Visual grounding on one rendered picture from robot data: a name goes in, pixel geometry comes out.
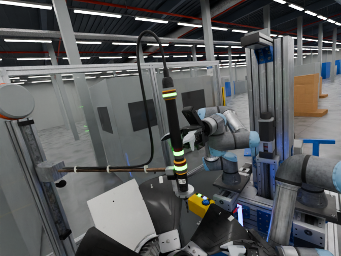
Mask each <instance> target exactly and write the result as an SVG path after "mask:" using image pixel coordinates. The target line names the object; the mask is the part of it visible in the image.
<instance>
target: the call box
mask: <svg viewBox="0 0 341 256"><path fill-rule="evenodd" d="M203 200H205V199H203V198H201V197H199V196H198V195H196V194H194V195H192V196H191V197H190V198H189V199H188V205H189V210H190V211H192V212H194V213H195V214H197V215H198V216H200V217H201V218H203V217H204V215H205V213H206V212H207V210H208V208H209V206H210V204H211V203H215V201H213V200H210V201H209V203H208V204H207V205H205V204H203Z"/></svg>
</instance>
